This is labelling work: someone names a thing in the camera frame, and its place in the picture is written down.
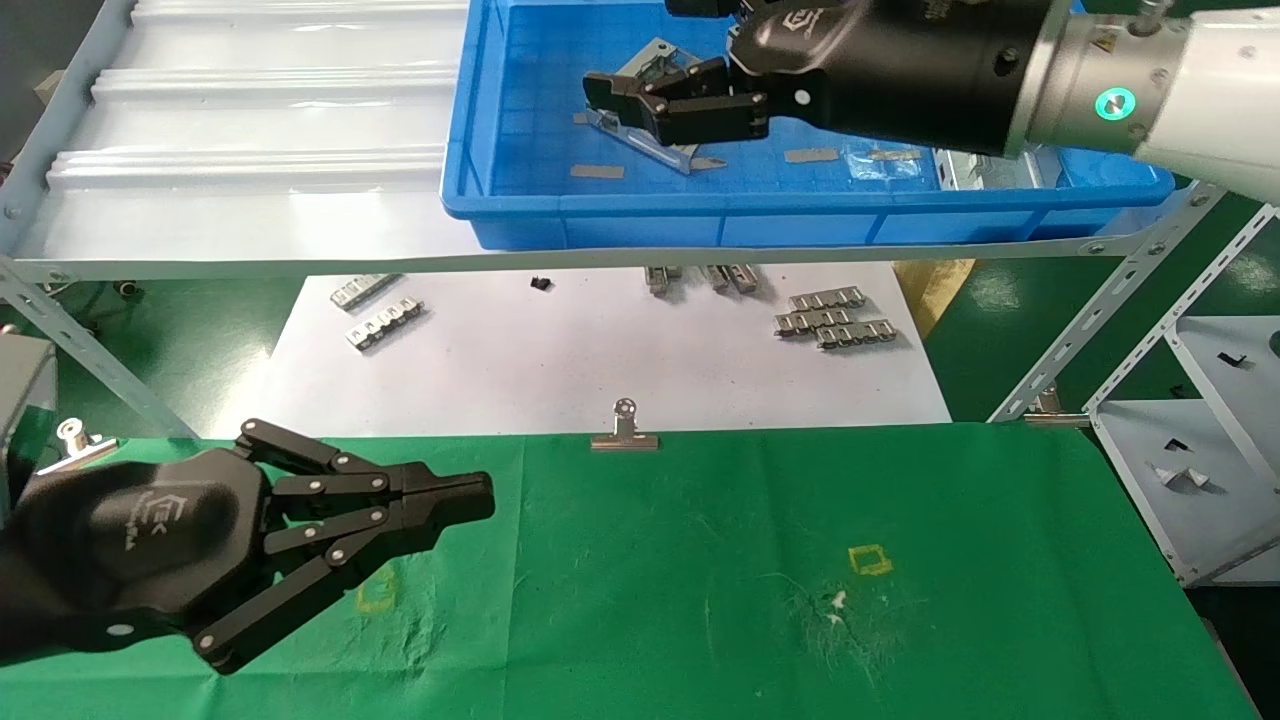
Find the white paper sheet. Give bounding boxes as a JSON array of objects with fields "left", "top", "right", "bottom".
[{"left": 263, "top": 262, "right": 953, "bottom": 438}]

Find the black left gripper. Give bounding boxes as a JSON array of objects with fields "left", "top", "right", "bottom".
[{"left": 0, "top": 448, "right": 272, "bottom": 667}]

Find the box shaped sheet metal part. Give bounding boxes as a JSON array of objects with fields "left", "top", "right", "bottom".
[{"left": 935, "top": 148, "right": 1067, "bottom": 191}]

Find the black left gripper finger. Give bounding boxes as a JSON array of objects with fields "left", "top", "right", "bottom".
[
  {"left": 238, "top": 419, "right": 495, "bottom": 507},
  {"left": 192, "top": 497, "right": 497, "bottom": 675}
]

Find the white corrugated shelf panel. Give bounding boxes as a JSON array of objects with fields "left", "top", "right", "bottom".
[{"left": 15, "top": 0, "right": 1196, "bottom": 269}]

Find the grey slotted angle post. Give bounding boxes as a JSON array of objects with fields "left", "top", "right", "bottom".
[
  {"left": 1083, "top": 205, "right": 1280, "bottom": 413},
  {"left": 988, "top": 178, "right": 1229, "bottom": 424},
  {"left": 0, "top": 258, "right": 198, "bottom": 441}
]

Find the clear plastic bag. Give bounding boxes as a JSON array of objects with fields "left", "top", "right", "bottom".
[{"left": 843, "top": 140, "right": 923, "bottom": 183}]

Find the curved sheet metal bracket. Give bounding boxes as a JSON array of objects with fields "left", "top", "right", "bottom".
[{"left": 585, "top": 38, "right": 706, "bottom": 177}]

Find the green table cloth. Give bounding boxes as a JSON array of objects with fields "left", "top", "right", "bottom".
[{"left": 0, "top": 422, "right": 1263, "bottom": 720}]

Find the blue plastic bin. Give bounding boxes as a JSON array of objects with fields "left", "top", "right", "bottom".
[{"left": 441, "top": 0, "right": 1176, "bottom": 251}]

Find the grey metal side shelf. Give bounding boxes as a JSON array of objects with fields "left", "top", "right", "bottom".
[{"left": 1088, "top": 315, "right": 1280, "bottom": 588}]

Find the brown cardboard piece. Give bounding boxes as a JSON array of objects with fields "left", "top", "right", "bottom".
[{"left": 893, "top": 260, "right": 976, "bottom": 343}]

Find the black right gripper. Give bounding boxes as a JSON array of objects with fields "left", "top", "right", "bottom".
[{"left": 583, "top": 0, "right": 1051, "bottom": 157}]

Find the small grey triangular piece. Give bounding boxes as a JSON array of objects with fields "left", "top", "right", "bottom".
[{"left": 1150, "top": 462, "right": 1213, "bottom": 493}]

